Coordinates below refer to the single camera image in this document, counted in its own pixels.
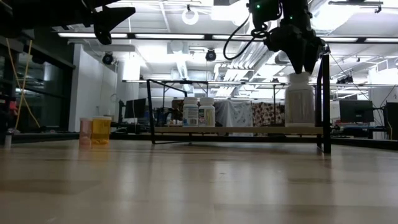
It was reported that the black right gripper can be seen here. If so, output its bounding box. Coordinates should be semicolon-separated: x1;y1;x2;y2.
264;24;330;75

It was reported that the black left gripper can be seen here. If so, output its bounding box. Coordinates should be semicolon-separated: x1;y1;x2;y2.
67;0;137;45

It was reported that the large white bottle smooth cap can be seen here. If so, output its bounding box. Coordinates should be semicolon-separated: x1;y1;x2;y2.
284;72;316;128

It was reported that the small vial white cap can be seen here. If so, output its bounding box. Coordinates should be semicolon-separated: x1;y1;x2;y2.
79;117;93;146

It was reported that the white bottle embossed push-down cap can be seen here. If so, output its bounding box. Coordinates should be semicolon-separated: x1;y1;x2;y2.
198;97;216;127

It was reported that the white bottle blue label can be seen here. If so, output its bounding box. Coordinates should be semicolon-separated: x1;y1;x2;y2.
182;96;200;127

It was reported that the long overhead light bar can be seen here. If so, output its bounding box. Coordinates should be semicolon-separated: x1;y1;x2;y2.
57;32;398;44

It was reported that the brown floral cloth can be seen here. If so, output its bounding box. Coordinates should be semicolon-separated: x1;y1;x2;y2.
251;102;286;128

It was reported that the black computer monitor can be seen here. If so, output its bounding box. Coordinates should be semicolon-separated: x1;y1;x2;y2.
124;98;147;119
385;101;398;140
338;100;374;123

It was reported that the dark background desk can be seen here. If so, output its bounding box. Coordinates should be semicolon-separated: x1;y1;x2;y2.
331;123;387;139

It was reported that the white patterned cloth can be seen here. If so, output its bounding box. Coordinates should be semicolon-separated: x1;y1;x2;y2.
214;100;254;128

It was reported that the large orange vial white cap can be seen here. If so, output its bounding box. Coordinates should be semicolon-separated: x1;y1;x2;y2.
91;116;112;146

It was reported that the white ring light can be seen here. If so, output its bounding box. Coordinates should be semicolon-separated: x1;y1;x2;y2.
182;7;200;26

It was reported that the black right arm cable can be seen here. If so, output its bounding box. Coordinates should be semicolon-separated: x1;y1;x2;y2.
223;12;269;60

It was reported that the yellow cable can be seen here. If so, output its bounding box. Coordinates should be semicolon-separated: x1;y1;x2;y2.
5;39;41;129
14;39;33;130

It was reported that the black wire shelf rack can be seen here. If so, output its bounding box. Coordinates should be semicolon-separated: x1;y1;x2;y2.
146;54;332;154

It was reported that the black aluminium table frame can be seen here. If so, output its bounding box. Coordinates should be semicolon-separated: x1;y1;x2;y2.
0;132;398;151

